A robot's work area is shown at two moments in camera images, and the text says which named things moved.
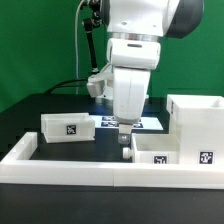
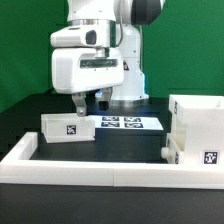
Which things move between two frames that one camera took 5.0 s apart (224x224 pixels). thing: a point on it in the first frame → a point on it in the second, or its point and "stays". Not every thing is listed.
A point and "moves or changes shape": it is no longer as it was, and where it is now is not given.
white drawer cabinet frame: (198, 122) stays
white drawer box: (67, 127) stays
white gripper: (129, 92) → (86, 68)
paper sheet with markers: (108, 122) stays
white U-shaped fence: (17, 166) stays
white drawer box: (154, 148) moves or changes shape
